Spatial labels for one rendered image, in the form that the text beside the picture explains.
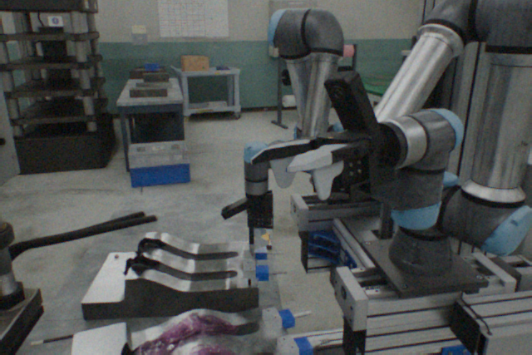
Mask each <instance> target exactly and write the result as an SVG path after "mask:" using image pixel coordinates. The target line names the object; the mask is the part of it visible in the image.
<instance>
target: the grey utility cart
mask: <svg viewBox="0 0 532 355"><path fill-rule="evenodd" d="M170 67H171V68H173V69H175V70H176V72H177V73H178V83H179V85H180V90H181V93H182V96H183V100H184V104H183V110H184V111H183V117H184V125H187V124H188V118H189V116H190V114H192V113H202V114H203V113H204V112H212V113H213V112H215V111H222V112H224V111H228V114H229V115H231V116H232V115H233V114H234V119H235V120H236V121H237V120H238V119H239V118H240V114H239V112H240V104H239V69H238V68H236V67H228V68H229V69H231V70H216V67H209V71H182V68H174V67H173V66H170ZM201 76H210V77H212V76H227V80H228V101H226V103H227V106H225V107H213V108H207V103H195V104H189V99H188V86H187V77H188V78H190V77H201ZM232 76H234V101H233V79H232Z"/></svg>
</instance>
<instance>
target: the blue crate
mask: <svg viewBox="0 0 532 355"><path fill-rule="evenodd" d="M129 170H131V184H132V187H134V188H135V187H144V186H153V185H169V184H179V183H187V182H190V163H184V164H174V165H156V166H145V167H136V168H129Z"/></svg>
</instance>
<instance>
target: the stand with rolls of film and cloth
mask: <svg viewBox="0 0 532 355"><path fill-rule="evenodd" d="M357 45H358V44H353V46H352V45H344V55H343V58H345V57H352V66H340V67H337V71H355V70H356V58H357ZM282 60H283V59H282V58H281V57H280V55H279V52H278V122H276V121H272V123H273V124H275V125H276V126H279V127H281V128H283V129H285V130H287V129H288V126H285V125H283V124H282V103H283V105H284V106H285V107H286V106H296V105H297V103H296V100H294V96H284V97H283V100H282V82H283V84H284V85H285V86H291V81H290V77H289V74H288V69H283V72H282Z"/></svg>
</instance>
